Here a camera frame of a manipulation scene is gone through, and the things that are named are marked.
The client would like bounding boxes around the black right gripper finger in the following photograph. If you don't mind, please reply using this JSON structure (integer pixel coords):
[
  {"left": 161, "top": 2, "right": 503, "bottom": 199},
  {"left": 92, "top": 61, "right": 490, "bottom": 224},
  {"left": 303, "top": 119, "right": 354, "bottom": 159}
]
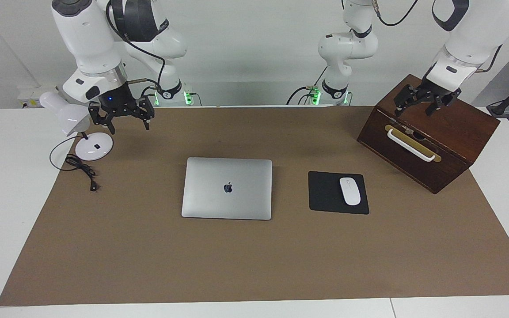
[
  {"left": 136, "top": 96, "right": 155, "bottom": 131},
  {"left": 89, "top": 102, "right": 116, "bottom": 135}
]

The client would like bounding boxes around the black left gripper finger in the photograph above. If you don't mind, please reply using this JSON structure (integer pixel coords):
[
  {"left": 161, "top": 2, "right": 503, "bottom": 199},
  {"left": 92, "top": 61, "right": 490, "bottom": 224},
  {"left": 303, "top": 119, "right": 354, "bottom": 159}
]
[
  {"left": 426, "top": 90, "right": 462, "bottom": 117},
  {"left": 394, "top": 86, "right": 422, "bottom": 117}
]

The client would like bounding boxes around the silver laptop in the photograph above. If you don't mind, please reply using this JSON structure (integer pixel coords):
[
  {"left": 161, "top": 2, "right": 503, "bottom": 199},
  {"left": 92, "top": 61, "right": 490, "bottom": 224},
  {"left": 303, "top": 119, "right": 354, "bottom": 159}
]
[{"left": 181, "top": 157, "right": 273, "bottom": 221}]

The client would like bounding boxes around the dark brown wooden box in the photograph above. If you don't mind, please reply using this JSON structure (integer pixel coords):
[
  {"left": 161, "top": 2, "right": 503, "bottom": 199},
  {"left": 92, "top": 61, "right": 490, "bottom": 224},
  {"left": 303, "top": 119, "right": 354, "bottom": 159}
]
[{"left": 357, "top": 74, "right": 501, "bottom": 195}]

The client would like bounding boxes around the white desk lamp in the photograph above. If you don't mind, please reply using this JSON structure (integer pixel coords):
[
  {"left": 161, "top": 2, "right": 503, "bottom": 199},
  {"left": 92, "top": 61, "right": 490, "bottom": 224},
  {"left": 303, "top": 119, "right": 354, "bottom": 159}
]
[{"left": 39, "top": 91, "right": 114, "bottom": 162}]

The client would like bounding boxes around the white computer mouse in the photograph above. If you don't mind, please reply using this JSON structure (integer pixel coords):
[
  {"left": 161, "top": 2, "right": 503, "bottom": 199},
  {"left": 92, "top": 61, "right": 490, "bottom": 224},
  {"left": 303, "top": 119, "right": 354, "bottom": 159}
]
[{"left": 339, "top": 177, "right": 361, "bottom": 206}]

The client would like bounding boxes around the black mouse pad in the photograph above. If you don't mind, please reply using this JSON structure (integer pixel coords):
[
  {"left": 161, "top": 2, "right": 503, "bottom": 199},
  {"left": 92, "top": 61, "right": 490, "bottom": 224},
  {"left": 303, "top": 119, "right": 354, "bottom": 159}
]
[{"left": 308, "top": 171, "right": 370, "bottom": 215}]

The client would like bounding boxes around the brown table mat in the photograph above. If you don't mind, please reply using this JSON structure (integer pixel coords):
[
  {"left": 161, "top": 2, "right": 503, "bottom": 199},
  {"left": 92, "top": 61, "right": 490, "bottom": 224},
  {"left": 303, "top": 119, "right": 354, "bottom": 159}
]
[{"left": 0, "top": 105, "right": 509, "bottom": 307}]

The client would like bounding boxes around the black base cable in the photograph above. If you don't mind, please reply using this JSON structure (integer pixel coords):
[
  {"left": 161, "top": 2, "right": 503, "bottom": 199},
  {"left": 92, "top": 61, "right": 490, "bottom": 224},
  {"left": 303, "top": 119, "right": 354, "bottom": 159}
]
[
  {"left": 286, "top": 66, "right": 328, "bottom": 106},
  {"left": 140, "top": 85, "right": 158, "bottom": 107}
]

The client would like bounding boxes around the brass handle plate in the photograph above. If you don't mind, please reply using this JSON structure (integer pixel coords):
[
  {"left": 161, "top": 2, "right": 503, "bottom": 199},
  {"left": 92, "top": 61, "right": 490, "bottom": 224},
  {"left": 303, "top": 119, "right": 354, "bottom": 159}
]
[{"left": 385, "top": 125, "right": 442, "bottom": 163}]

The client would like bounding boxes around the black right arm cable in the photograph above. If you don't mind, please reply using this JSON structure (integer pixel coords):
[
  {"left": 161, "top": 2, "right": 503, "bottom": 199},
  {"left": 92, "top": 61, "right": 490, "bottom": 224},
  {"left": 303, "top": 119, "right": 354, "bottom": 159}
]
[{"left": 106, "top": 0, "right": 167, "bottom": 95}]

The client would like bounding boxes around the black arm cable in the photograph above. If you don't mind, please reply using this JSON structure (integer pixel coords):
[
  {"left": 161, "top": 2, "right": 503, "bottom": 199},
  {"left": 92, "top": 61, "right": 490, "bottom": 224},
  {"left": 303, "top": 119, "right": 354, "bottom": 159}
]
[
  {"left": 106, "top": 0, "right": 167, "bottom": 95},
  {"left": 372, "top": 0, "right": 502, "bottom": 73}
]

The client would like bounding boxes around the white box handle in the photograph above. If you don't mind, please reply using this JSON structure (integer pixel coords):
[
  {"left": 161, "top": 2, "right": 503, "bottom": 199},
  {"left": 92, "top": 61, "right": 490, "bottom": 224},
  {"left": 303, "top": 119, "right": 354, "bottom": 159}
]
[{"left": 387, "top": 129, "right": 437, "bottom": 162}]

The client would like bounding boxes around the black lamp power cable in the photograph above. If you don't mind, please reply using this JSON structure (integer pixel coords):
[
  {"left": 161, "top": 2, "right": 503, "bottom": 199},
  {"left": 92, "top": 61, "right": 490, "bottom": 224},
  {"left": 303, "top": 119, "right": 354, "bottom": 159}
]
[{"left": 49, "top": 135, "right": 100, "bottom": 192}]

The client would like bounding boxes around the white wall socket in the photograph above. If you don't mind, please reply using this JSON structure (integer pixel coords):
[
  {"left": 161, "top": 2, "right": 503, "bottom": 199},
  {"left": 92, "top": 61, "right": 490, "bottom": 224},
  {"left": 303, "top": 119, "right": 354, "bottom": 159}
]
[{"left": 17, "top": 86, "right": 58, "bottom": 109}]

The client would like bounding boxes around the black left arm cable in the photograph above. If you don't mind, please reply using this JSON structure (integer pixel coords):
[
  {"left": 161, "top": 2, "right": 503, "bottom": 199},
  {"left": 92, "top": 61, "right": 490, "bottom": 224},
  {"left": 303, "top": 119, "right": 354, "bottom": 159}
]
[{"left": 372, "top": 0, "right": 502, "bottom": 73}]

